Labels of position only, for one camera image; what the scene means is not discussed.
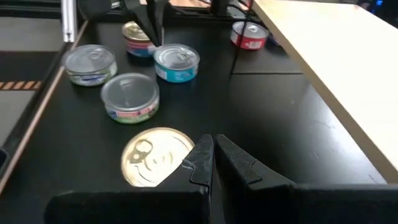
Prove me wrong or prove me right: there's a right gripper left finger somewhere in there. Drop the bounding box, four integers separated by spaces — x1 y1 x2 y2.
45 134 215 224

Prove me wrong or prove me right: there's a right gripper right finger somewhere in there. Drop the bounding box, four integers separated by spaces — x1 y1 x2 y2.
214 134 398 224

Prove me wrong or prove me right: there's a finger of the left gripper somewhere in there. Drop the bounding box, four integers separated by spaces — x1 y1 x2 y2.
124 0 159 46
147 0 169 47

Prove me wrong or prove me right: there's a teal skipjack tuna can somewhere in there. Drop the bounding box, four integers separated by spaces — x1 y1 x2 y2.
153 43 201 83

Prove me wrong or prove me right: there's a gold-lid blue striped can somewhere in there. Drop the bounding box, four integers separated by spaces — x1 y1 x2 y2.
120 126 196 188
121 21 158 58

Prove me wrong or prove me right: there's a red can with silver lid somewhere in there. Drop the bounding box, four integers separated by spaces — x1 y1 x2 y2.
230 21 269 50

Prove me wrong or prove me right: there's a wooden shelf with black legs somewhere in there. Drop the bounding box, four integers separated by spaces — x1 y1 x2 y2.
229 0 398 184

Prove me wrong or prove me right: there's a silver-lid can white green label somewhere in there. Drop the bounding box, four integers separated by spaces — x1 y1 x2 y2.
63 44 118 87

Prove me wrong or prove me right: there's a green Bumble Bee tuna can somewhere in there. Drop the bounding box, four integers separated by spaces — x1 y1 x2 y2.
99 72 160 124

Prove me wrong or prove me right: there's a black table mat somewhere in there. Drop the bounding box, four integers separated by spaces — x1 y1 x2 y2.
0 12 388 224

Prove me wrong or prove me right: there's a silver aluminium post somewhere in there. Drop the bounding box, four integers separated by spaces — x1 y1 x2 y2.
60 0 78 43

